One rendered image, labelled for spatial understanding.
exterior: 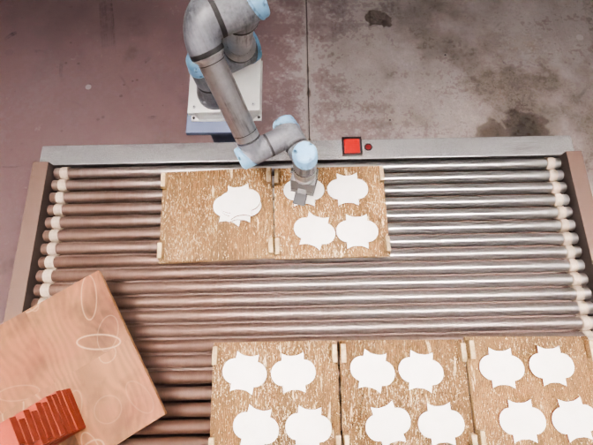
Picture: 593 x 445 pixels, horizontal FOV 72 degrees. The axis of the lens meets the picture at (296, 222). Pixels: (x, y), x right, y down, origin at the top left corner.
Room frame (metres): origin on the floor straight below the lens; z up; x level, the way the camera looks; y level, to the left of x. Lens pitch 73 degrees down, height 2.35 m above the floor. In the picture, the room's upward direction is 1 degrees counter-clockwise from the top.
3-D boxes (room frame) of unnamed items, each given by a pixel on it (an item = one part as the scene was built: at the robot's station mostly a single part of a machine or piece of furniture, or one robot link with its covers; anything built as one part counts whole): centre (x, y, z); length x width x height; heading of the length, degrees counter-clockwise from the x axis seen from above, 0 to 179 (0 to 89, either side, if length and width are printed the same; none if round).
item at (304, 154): (0.56, -0.03, 1.20); 0.09 x 0.08 x 0.11; 26
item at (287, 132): (0.64, 0.03, 1.20); 0.11 x 0.11 x 0.08; 26
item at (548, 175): (0.61, -0.05, 0.90); 1.95 x 0.05 x 0.05; 90
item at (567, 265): (0.26, -0.05, 0.90); 1.95 x 0.05 x 0.05; 90
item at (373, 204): (0.47, -0.12, 0.93); 0.41 x 0.35 x 0.02; 90
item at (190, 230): (0.47, 0.29, 0.93); 0.41 x 0.35 x 0.02; 92
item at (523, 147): (0.73, -0.05, 0.89); 2.08 x 0.08 x 0.06; 90
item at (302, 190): (0.53, -0.02, 1.04); 0.12 x 0.09 x 0.16; 165
